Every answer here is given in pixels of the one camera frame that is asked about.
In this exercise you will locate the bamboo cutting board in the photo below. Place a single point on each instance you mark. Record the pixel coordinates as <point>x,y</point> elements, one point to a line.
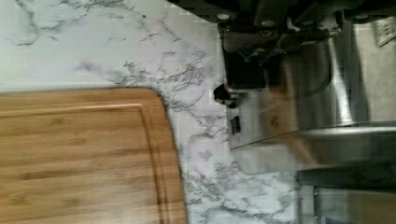
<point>89,157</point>

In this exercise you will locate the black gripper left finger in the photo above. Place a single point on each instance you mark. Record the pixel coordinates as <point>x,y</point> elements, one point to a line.
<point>245,49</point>

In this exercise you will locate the stainless steel two-slot toaster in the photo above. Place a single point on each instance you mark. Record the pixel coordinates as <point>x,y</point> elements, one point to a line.
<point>325,105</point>

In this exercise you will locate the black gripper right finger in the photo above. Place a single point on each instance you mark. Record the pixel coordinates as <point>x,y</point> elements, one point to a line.
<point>307,32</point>

